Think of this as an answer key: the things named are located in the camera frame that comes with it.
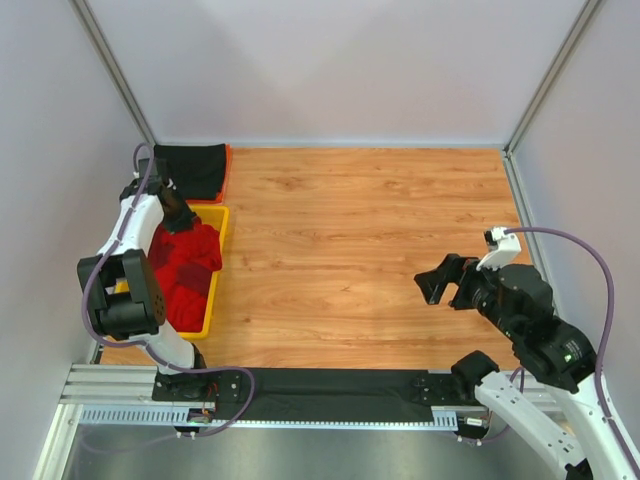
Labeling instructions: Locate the aluminium front rail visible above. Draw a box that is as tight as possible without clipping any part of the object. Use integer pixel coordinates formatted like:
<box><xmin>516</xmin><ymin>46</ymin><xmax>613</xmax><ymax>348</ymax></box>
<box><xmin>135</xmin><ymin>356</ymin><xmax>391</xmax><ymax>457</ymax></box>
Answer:
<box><xmin>59</xmin><ymin>363</ymin><xmax>566</xmax><ymax>406</ymax></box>

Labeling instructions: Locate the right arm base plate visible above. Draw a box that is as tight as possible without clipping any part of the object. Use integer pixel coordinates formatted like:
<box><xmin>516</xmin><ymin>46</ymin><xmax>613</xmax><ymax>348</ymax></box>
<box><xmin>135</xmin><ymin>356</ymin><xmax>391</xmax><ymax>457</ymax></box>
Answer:
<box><xmin>410</xmin><ymin>372</ymin><xmax>480</xmax><ymax>407</ymax></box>

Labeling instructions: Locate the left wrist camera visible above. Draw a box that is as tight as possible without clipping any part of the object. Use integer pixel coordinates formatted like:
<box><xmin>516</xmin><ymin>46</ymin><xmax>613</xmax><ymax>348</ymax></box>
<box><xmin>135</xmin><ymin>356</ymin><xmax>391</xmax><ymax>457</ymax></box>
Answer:
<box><xmin>134</xmin><ymin>158</ymin><xmax>173</xmax><ymax>194</ymax></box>

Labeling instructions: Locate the slotted grey cable duct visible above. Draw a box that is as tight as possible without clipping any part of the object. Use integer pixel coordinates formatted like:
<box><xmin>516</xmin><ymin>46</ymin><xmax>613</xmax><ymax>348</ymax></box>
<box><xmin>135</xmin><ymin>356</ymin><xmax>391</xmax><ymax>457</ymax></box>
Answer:
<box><xmin>79</xmin><ymin>405</ymin><xmax>458</xmax><ymax>432</ymax></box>

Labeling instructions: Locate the dark red t shirt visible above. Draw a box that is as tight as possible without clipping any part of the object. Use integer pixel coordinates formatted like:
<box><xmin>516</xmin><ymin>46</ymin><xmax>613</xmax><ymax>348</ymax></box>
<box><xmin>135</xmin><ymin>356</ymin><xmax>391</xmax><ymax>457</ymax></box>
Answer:
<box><xmin>163</xmin><ymin>284</ymin><xmax>207</xmax><ymax>333</ymax></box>

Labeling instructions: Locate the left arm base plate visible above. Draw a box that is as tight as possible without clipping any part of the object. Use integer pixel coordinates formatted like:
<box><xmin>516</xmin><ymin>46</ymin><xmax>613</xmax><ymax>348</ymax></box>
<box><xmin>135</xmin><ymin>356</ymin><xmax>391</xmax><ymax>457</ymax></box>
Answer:
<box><xmin>151</xmin><ymin>370</ymin><xmax>251</xmax><ymax>403</ymax></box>

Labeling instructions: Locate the yellow plastic bin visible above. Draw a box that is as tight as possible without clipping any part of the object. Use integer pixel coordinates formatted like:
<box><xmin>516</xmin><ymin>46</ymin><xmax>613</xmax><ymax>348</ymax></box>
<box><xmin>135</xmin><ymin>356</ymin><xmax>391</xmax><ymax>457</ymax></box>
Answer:
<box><xmin>102</xmin><ymin>203</ymin><xmax>231</xmax><ymax>341</ymax></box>

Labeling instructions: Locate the right aluminium corner post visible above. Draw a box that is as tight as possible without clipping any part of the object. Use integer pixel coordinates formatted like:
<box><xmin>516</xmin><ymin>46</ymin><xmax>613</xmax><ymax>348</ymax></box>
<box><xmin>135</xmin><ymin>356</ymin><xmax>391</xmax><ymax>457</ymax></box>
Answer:
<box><xmin>503</xmin><ymin>0</ymin><xmax>609</xmax><ymax>154</ymax></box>

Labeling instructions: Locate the aluminium corner post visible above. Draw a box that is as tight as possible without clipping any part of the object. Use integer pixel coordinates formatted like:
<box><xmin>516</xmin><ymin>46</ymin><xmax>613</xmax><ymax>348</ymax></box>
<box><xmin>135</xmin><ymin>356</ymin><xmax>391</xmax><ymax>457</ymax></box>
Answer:
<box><xmin>69</xmin><ymin>0</ymin><xmax>156</xmax><ymax>144</ymax></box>
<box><xmin>503</xmin><ymin>0</ymin><xmax>609</xmax><ymax>154</ymax></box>

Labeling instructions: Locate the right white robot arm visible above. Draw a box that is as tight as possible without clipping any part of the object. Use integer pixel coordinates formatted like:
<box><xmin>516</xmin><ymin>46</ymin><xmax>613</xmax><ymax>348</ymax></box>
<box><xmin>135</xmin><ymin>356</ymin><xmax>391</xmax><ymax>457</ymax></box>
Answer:
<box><xmin>414</xmin><ymin>254</ymin><xmax>639</xmax><ymax>479</ymax></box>

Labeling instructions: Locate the black cloth strip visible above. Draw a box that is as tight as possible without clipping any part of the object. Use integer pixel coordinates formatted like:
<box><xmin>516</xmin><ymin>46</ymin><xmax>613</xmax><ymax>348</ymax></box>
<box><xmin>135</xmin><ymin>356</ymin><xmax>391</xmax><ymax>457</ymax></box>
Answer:
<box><xmin>217</xmin><ymin>368</ymin><xmax>445</xmax><ymax>422</ymax></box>

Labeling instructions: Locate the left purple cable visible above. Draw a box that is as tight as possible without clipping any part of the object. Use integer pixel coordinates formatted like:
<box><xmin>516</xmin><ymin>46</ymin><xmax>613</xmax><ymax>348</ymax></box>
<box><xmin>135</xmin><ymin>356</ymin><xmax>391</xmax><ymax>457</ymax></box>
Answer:
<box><xmin>82</xmin><ymin>142</ymin><xmax>257</xmax><ymax>441</ymax></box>

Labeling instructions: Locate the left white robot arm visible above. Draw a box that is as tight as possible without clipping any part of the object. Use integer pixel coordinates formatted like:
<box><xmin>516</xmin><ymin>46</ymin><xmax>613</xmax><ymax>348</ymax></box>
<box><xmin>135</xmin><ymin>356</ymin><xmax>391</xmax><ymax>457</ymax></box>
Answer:
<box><xmin>77</xmin><ymin>187</ymin><xmax>206</xmax><ymax>376</ymax></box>

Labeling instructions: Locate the folded black t shirt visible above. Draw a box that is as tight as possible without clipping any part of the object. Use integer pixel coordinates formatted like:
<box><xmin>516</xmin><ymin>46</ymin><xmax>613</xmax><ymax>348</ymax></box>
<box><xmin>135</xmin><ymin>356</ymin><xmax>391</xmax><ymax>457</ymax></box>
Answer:
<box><xmin>154</xmin><ymin>144</ymin><xmax>228</xmax><ymax>202</ymax></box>

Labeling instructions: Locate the bright red t shirt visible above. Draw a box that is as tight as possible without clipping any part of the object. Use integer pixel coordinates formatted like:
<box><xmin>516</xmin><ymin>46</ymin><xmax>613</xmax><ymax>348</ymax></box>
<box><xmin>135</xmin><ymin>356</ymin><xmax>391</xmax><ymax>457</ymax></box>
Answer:
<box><xmin>148</xmin><ymin>217</ymin><xmax>223</xmax><ymax>297</ymax></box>

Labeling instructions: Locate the left aluminium corner post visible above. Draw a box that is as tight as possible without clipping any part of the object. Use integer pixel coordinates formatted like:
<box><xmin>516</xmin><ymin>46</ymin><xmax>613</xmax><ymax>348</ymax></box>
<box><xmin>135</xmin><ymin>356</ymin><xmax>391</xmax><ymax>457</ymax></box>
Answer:
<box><xmin>69</xmin><ymin>0</ymin><xmax>156</xmax><ymax>144</ymax></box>

